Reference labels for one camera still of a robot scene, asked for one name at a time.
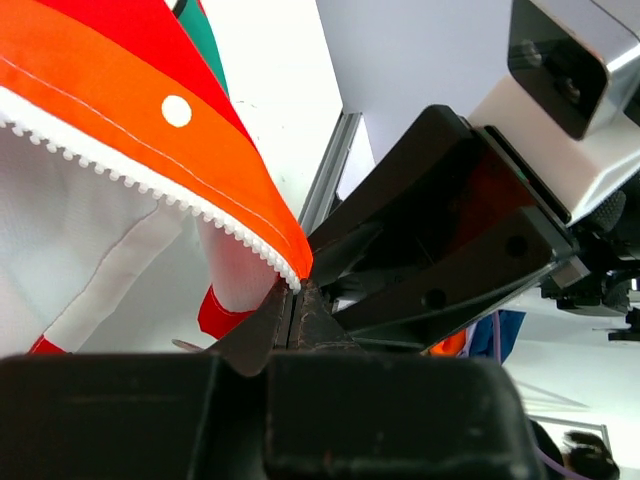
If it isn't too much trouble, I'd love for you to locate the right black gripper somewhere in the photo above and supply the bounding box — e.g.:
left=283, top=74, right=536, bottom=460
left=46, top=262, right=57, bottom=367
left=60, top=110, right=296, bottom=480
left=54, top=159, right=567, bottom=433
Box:
left=309, top=105, right=639, bottom=345

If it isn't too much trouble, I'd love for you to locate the aluminium right side rail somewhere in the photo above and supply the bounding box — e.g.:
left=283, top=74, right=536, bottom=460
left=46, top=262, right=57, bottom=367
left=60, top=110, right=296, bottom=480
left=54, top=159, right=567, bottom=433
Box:
left=299, top=113, right=361, bottom=235

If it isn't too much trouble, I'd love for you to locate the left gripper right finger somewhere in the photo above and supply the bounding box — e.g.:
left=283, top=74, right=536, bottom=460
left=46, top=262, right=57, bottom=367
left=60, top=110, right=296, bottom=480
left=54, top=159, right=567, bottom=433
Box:
left=264, top=284, right=545, bottom=479

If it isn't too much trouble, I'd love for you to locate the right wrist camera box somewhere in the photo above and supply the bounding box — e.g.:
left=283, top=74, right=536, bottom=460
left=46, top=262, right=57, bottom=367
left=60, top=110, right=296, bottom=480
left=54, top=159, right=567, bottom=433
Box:
left=469, top=0, right=639, bottom=225

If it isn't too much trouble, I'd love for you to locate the white red cartoon jacket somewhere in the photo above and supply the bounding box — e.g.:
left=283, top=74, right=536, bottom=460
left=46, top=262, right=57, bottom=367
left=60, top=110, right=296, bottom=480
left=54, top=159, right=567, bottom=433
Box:
left=1, top=1, right=313, bottom=356

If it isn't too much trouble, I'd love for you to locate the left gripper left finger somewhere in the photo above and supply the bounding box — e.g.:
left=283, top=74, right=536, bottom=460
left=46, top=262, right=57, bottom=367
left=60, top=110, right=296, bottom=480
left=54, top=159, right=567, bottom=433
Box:
left=1, top=285, right=291, bottom=479

